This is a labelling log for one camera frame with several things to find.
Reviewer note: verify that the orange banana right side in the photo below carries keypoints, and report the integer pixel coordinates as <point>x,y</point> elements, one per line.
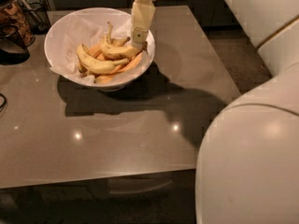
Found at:
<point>133,63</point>

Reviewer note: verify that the orange banana middle left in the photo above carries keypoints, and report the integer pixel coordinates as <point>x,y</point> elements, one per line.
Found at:
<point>95,50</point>

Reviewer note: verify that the yellow banana front left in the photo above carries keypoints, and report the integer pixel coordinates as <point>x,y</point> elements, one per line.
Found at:
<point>97,66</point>

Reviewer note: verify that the white paper liner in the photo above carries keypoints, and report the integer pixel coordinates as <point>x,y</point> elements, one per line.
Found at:
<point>78,28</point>

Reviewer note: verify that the orange banana bottom front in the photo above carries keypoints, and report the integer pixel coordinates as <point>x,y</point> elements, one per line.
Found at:
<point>103,79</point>

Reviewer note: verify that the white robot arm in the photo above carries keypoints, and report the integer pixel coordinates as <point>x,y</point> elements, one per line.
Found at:
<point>247,169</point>

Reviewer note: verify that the white bowl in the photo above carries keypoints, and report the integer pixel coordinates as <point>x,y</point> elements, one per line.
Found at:
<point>62,41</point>

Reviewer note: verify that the orange banana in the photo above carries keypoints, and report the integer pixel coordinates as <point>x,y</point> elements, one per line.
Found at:
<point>95,50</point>
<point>133,63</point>
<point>103,79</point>

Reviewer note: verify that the patterned brown canister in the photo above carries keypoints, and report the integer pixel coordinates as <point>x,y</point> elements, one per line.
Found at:
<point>11,13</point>

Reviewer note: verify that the black wire basket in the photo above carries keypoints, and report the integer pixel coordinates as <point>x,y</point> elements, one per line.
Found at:
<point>37,16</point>

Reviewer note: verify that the spotted yellow banana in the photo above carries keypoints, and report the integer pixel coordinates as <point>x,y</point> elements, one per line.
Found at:
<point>119,48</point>

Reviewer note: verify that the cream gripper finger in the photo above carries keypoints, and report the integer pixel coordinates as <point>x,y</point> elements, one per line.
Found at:
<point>141,17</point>

